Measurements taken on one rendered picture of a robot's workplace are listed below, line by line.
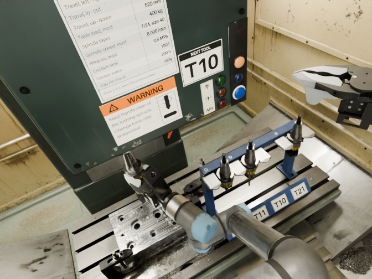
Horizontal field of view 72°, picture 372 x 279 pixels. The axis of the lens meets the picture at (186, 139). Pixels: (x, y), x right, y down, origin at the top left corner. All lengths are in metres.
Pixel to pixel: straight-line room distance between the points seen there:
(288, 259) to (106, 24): 0.49
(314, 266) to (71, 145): 0.49
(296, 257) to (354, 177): 1.05
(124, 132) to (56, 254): 1.25
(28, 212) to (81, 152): 1.57
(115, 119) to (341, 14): 1.05
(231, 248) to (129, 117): 0.80
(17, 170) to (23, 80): 1.49
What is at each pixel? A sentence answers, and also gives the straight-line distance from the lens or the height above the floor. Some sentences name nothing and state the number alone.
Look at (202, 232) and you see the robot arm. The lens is 0.75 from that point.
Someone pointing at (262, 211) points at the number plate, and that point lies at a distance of 1.20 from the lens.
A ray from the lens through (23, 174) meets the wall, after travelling 1.96.
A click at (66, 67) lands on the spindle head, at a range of 0.46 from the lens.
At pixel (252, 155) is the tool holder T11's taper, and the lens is 0.96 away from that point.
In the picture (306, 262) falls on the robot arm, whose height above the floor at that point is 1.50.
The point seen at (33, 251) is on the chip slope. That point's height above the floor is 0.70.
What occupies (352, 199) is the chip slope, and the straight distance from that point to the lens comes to 1.51.
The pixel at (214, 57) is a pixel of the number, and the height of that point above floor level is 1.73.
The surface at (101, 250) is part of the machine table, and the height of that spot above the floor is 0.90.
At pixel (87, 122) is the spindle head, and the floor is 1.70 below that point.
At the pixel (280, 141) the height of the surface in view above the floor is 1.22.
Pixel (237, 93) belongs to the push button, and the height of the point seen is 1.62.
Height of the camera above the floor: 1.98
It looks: 44 degrees down
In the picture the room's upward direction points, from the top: 12 degrees counter-clockwise
